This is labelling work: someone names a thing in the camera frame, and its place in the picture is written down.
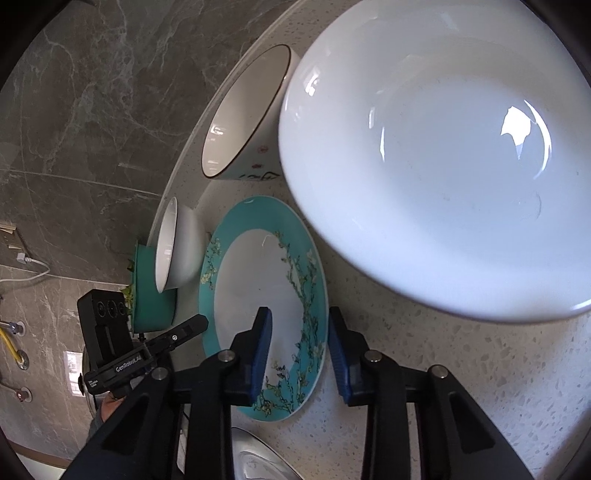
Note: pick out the large white bowl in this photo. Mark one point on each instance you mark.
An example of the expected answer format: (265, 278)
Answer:
(415, 161)

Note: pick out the green bowl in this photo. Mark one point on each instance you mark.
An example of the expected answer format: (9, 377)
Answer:
(150, 300)

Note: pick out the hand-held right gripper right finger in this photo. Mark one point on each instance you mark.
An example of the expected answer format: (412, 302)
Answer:
(338, 357)

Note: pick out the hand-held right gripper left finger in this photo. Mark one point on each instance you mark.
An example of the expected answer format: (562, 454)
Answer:
(261, 353)

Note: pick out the bag of leafy greens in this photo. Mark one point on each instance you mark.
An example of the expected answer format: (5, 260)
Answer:
(129, 299)

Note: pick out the brown-rimmed white bowl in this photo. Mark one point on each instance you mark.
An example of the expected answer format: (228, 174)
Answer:
(240, 115)

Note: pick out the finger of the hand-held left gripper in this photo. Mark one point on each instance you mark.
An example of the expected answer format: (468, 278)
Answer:
(182, 333)

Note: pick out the teal floral plate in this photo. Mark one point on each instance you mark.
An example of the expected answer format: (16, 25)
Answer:
(249, 277)

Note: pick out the small white bowl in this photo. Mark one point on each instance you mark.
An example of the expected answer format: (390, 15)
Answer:
(184, 249)

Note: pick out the person's left hand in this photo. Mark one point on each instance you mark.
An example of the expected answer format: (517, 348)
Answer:
(111, 406)

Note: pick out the person's left forearm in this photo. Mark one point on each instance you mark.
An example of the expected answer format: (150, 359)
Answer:
(96, 429)

